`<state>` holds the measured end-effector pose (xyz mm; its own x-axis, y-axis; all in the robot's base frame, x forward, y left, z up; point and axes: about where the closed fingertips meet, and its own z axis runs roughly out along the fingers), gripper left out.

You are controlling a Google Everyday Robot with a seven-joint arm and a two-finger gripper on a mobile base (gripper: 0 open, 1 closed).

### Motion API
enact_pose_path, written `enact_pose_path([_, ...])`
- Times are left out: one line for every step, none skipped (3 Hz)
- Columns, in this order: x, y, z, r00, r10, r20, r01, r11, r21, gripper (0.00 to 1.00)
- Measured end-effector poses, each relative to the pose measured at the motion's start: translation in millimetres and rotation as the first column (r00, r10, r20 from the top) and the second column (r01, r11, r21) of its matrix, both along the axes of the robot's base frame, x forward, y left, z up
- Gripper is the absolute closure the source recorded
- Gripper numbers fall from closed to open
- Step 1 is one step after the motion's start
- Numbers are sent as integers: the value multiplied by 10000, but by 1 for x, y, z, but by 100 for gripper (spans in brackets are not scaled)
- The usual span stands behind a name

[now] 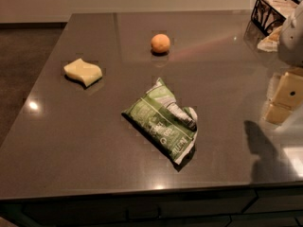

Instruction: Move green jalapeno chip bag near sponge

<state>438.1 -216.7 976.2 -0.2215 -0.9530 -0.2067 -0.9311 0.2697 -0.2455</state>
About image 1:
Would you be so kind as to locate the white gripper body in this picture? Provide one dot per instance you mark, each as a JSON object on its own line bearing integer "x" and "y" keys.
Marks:
{"x": 292, "y": 43}

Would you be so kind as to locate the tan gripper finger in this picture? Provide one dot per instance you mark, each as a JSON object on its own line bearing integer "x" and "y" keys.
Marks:
{"x": 284, "y": 95}

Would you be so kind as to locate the green jalapeno chip bag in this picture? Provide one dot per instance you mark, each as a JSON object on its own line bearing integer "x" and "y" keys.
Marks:
{"x": 170, "y": 127}

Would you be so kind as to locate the yellow sponge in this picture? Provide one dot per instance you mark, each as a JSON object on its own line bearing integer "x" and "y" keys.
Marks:
{"x": 83, "y": 71}

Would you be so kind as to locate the white packet by basket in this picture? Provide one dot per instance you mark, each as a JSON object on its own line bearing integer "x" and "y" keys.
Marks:
{"x": 270, "y": 42}

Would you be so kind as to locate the orange fruit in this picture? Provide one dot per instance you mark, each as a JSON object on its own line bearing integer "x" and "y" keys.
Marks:
{"x": 160, "y": 43}

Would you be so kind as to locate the black wire basket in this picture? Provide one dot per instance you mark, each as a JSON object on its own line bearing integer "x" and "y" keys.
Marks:
{"x": 268, "y": 15}

